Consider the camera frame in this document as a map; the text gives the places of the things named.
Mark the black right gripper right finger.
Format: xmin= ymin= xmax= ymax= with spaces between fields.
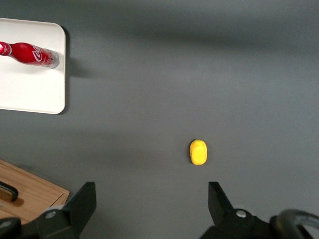
xmin=199 ymin=181 xmax=273 ymax=239

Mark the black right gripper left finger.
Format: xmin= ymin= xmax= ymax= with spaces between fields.
xmin=37 ymin=181 xmax=97 ymax=239

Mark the red coke bottle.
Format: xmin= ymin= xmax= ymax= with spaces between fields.
xmin=0 ymin=41 xmax=61 ymax=69

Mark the beige rectangular tray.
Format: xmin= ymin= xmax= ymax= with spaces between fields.
xmin=0 ymin=17 xmax=67 ymax=115

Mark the wooden drawer cabinet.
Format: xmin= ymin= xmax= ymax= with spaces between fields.
xmin=0 ymin=159 xmax=71 ymax=225

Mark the wooden drawer front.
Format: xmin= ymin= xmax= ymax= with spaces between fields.
xmin=0 ymin=163 xmax=66 ymax=224

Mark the yellow lemon toy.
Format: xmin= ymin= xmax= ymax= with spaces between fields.
xmin=189 ymin=139 xmax=209 ymax=166

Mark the black metal drawer handle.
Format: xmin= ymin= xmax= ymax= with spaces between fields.
xmin=0 ymin=181 xmax=20 ymax=203

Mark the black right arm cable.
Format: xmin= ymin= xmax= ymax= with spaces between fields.
xmin=270 ymin=208 xmax=319 ymax=239

